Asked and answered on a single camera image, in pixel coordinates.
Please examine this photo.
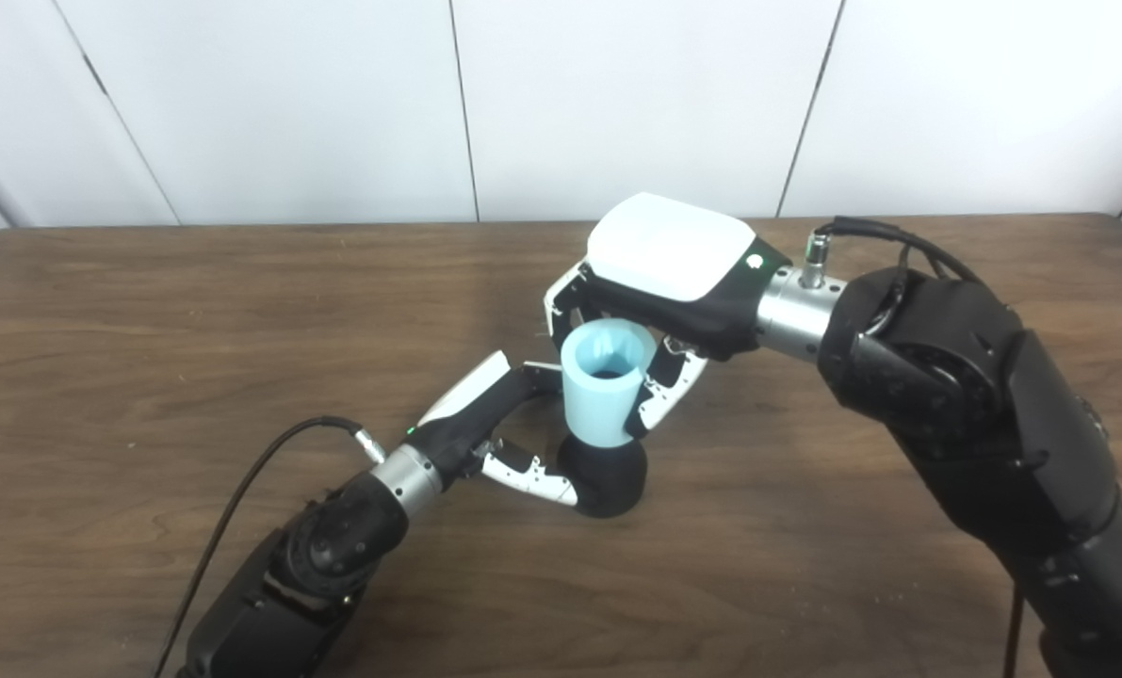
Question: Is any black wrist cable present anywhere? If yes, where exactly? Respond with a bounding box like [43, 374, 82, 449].
[153, 416, 387, 678]
[803, 217, 1023, 678]

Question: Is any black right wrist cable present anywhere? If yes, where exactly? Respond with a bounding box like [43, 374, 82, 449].
[803, 217, 1023, 678]

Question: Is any light-blue cylindrical hose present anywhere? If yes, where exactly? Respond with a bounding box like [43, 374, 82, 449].
[561, 318, 658, 448]

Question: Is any black funnel-shaped nozzle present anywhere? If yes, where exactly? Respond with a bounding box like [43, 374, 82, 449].
[558, 433, 648, 519]

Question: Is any black and white right hand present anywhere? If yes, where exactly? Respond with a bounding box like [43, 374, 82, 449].
[543, 192, 792, 436]

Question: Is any black and white left hand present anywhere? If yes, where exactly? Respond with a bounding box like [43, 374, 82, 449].
[405, 350, 580, 508]

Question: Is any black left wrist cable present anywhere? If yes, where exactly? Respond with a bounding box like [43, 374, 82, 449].
[153, 416, 387, 678]

